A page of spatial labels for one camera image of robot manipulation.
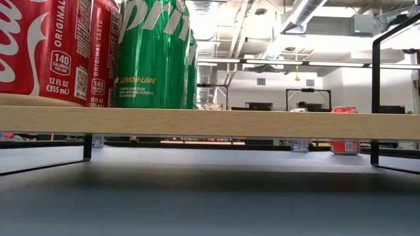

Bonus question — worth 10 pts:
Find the black background monitor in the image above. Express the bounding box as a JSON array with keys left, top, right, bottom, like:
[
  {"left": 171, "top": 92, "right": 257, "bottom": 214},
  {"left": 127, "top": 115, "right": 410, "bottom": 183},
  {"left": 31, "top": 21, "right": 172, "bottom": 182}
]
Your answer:
[
  {"left": 380, "top": 105, "right": 406, "bottom": 114},
  {"left": 245, "top": 102, "right": 274, "bottom": 111}
]

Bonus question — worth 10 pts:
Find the yellow hanging plug cord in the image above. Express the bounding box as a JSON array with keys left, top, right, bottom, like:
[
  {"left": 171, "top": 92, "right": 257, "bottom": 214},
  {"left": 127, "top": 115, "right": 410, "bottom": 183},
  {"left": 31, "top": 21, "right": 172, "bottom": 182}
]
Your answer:
[{"left": 294, "top": 47, "right": 301, "bottom": 82}]

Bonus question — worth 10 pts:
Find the blue table mat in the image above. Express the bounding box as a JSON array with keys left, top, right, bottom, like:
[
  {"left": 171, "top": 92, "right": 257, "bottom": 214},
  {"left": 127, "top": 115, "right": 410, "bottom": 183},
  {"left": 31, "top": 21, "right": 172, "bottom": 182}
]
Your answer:
[{"left": 0, "top": 146, "right": 420, "bottom": 236}]

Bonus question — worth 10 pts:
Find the smooth silver spiral duct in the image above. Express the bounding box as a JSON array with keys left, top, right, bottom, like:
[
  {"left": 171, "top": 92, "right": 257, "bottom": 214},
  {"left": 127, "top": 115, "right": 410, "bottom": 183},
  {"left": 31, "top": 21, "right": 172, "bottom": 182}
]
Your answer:
[{"left": 259, "top": 0, "right": 329, "bottom": 68}]

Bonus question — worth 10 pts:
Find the red soda can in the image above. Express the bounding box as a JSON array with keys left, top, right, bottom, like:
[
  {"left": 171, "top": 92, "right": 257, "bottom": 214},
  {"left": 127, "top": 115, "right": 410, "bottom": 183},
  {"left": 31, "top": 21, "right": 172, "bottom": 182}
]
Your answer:
[{"left": 330, "top": 106, "right": 361, "bottom": 156}]

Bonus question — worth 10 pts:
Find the red Coca-Cola can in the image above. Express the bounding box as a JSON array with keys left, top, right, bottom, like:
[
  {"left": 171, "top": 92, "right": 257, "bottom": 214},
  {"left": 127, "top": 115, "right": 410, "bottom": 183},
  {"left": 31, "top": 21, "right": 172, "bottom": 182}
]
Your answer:
[
  {"left": 0, "top": 0, "right": 95, "bottom": 108},
  {"left": 85, "top": 0, "right": 123, "bottom": 108}
]

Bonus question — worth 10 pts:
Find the black background rig frame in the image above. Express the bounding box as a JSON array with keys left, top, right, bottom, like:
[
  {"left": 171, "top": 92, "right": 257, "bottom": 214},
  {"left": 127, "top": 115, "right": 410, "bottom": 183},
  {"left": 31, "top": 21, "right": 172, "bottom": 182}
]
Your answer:
[
  {"left": 285, "top": 87, "right": 332, "bottom": 111},
  {"left": 197, "top": 83, "right": 230, "bottom": 111}
]

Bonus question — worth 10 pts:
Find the green Sprite can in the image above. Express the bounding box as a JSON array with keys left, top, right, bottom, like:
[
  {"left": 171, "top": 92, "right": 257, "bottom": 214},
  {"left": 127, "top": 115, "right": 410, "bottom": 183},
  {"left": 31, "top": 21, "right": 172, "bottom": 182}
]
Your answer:
[
  {"left": 187, "top": 29, "right": 199, "bottom": 109},
  {"left": 114, "top": 0, "right": 192, "bottom": 109}
]

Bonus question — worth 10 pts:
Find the wooden shelf with black frame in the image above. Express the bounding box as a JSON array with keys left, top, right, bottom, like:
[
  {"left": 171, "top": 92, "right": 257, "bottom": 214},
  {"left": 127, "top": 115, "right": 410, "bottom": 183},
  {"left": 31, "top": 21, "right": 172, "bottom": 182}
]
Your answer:
[{"left": 0, "top": 12, "right": 420, "bottom": 176}]

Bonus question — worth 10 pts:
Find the corrugated silver air duct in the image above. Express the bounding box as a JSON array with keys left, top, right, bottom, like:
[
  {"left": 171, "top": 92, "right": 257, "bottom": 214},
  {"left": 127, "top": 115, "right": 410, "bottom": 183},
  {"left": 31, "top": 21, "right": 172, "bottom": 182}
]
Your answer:
[{"left": 190, "top": 0, "right": 220, "bottom": 106}]

